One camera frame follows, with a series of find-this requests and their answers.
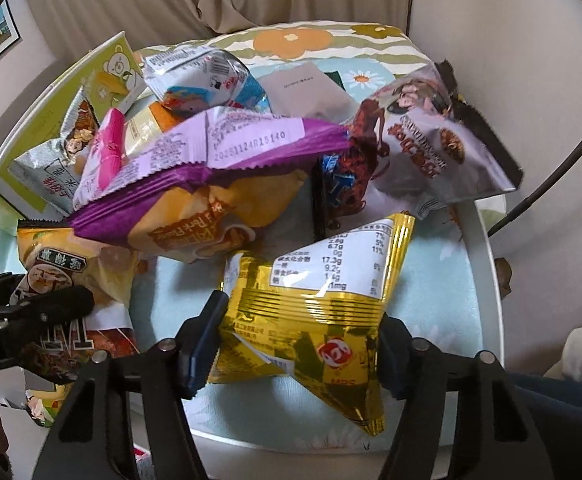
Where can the orange black snack packet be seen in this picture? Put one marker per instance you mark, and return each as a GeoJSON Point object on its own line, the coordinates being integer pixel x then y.
{"type": "Point", "coordinates": [336, 185]}

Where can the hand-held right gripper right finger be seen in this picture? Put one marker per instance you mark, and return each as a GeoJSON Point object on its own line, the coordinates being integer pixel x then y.
{"type": "Point", "coordinates": [393, 365]}

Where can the silver cartoon snack packet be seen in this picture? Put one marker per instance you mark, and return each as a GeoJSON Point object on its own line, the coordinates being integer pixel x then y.
{"type": "Point", "coordinates": [46, 175]}

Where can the dark blue pants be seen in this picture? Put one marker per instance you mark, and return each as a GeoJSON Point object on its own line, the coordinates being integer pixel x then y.
{"type": "Point", "coordinates": [561, 410]}

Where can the blue and white snack packet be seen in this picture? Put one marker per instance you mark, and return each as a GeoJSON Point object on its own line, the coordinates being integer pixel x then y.
{"type": "Point", "coordinates": [196, 80]}

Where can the floral striped blanket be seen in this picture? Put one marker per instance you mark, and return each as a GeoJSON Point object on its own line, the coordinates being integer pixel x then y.
{"type": "Point", "coordinates": [291, 40]}

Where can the pink snack packet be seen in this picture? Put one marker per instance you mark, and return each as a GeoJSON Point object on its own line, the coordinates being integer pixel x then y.
{"type": "Point", "coordinates": [108, 145]}

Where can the cream and orange snack packet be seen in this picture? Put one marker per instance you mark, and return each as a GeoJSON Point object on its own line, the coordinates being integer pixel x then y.
{"type": "Point", "coordinates": [143, 125]}

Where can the grey paper packet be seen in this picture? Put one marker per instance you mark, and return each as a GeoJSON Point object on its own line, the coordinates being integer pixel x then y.
{"type": "Point", "coordinates": [306, 90]}

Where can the gold foil snack packet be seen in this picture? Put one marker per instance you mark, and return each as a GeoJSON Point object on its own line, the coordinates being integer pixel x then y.
{"type": "Point", "coordinates": [321, 320]}

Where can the purple and yellow snack packet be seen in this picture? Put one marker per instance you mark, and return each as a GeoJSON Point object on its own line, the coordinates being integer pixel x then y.
{"type": "Point", "coordinates": [251, 140]}

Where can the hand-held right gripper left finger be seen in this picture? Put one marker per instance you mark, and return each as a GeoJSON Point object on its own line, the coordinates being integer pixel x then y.
{"type": "Point", "coordinates": [201, 355]}

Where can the yellow and brown snack packet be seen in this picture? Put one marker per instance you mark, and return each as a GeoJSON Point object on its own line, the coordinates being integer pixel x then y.
{"type": "Point", "coordinates": [71, 255]}

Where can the green cardboard box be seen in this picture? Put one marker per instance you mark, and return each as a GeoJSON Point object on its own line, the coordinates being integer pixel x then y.
{"type": "Point", "coordinates": [111, 65]}

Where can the white and brown snack packet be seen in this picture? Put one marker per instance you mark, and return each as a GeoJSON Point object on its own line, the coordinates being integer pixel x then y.
{"type": "Point", "coordinates": [421, 140]}

